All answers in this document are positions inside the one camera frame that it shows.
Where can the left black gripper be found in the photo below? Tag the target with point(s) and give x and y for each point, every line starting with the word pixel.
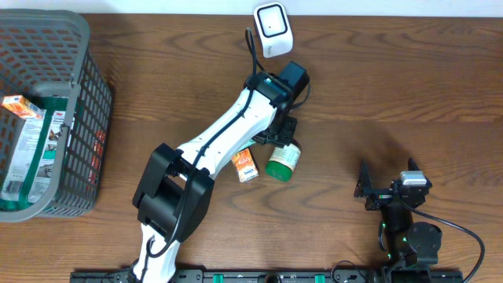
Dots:
pixel 288 141

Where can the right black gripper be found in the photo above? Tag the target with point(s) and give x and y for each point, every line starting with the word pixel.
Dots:
pixel 380 196

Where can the green lid white jar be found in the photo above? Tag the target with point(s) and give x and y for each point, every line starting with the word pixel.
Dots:
pixel 283 161

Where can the small orange snack box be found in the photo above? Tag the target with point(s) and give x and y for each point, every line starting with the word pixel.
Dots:
pixel 245 165

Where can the teal wet wipes packet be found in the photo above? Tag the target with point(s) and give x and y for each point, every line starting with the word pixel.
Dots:
pixel 246 145

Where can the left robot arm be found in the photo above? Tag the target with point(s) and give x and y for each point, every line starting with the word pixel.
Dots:
pixel 175 189

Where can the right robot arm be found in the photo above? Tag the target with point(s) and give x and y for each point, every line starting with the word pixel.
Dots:
pixel 412 247

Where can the white barcode scanner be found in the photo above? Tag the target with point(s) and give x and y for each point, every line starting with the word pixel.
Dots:
pixel 273 28

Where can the green white 3M package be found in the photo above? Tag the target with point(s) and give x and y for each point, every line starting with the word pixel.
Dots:
pixel 31 168

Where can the grey plastic shopping basket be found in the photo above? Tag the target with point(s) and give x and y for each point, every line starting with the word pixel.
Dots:
pixel 46 53

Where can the orange box in basket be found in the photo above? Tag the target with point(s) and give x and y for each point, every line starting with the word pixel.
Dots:
pixel 22 107

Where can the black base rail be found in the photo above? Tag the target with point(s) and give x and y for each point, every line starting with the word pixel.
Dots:
pixel 339 275

